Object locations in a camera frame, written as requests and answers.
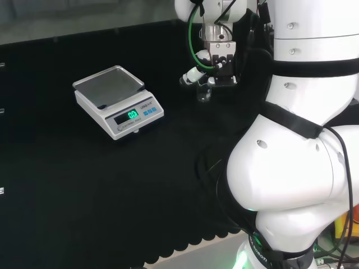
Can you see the yellow stop button box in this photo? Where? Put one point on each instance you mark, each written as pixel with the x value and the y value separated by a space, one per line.
pixel 340 227

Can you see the black bench cloth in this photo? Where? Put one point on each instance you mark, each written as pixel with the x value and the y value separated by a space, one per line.
pixel 84 182

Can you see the small clear glass beaker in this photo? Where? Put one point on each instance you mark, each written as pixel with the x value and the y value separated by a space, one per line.
pixel 203 93

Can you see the white electronic balance steel pan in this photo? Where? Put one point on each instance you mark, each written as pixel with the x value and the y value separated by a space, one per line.
pixel 123 112

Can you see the pale mounting board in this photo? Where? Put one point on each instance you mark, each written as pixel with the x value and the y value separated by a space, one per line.
pixel 202 252

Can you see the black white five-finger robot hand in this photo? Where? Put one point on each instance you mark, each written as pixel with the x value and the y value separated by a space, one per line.
pixel 225 64

